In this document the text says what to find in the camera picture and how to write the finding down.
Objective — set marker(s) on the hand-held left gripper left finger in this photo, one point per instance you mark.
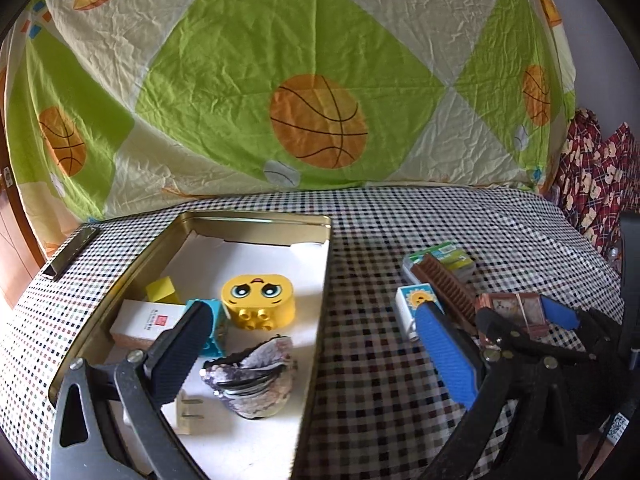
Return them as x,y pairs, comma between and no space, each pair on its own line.
180,345

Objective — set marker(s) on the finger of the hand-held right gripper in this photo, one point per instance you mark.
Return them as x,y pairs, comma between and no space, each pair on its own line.
560,312
505,332

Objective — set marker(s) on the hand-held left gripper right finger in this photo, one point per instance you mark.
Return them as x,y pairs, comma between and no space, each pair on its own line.
445,355

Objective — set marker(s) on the brown card packet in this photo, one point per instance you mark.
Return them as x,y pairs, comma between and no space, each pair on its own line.
512,312

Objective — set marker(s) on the white box with red label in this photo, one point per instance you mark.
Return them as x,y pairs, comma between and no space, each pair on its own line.
142,327

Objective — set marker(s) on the teal toy block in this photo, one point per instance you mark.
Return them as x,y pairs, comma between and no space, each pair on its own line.
215,322

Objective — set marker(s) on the yellow cube block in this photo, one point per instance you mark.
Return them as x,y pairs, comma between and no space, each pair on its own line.
162,290

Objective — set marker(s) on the white plug adapter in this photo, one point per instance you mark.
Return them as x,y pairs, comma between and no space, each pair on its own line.
187,412

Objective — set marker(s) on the patterned pouch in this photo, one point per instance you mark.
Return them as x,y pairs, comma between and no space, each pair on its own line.
255,380

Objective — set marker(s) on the yellow face toy block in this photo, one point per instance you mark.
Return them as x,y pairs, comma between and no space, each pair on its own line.
260,300

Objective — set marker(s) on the gold metal tray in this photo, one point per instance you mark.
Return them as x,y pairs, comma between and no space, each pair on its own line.
320,285

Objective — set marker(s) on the sun printed small box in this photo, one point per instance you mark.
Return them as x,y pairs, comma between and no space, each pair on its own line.
412,310

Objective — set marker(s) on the brown comb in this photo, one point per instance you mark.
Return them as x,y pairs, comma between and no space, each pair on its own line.
447,290

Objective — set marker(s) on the checkered tablecloth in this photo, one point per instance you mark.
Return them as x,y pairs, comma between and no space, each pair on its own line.
380,410

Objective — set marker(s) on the green packet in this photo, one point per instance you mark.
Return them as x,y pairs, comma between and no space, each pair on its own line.
450,257

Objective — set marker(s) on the red printed blanket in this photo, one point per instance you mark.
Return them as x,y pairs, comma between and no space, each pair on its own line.
595,180

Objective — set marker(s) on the white paper tray liner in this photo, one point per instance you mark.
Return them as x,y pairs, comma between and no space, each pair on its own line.
300,300

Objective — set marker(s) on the wooden door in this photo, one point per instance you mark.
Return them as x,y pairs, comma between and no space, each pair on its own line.
17,260

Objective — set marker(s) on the basketball printed bedsheet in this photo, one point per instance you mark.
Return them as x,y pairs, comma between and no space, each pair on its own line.
300,60

